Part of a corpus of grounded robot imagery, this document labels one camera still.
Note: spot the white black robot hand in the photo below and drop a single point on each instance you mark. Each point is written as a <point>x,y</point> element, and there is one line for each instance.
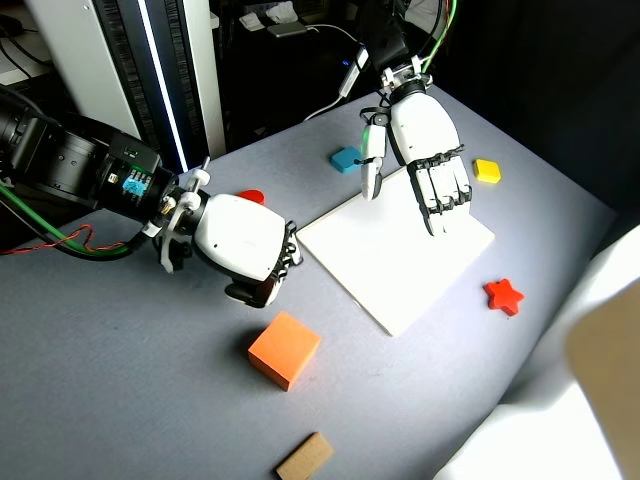
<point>240,240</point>
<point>420,130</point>

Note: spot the red rounded block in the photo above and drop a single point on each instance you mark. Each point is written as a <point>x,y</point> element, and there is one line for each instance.
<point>252,196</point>

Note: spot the yellow block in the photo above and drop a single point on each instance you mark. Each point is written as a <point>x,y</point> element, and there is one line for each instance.
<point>487,170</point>

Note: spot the blue block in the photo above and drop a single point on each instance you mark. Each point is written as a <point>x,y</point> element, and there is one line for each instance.
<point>346,160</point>

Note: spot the orange wooden block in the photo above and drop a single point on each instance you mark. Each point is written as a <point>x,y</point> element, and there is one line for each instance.
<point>282,345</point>

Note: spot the white cutting board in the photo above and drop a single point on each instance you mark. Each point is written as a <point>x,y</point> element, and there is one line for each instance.
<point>390,270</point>

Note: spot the flat silver device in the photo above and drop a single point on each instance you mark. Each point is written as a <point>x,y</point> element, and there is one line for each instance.
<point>287,29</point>

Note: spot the red star block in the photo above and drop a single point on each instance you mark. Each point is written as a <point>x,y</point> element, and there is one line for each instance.
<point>502,296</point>

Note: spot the brown wooden block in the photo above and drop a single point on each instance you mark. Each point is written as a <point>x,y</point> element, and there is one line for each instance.
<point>305,457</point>

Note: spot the white black cabinet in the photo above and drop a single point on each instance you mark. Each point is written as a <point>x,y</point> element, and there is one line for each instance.
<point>85,50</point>

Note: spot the white beige blurred object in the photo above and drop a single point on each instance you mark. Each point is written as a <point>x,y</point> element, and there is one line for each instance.
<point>575,425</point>

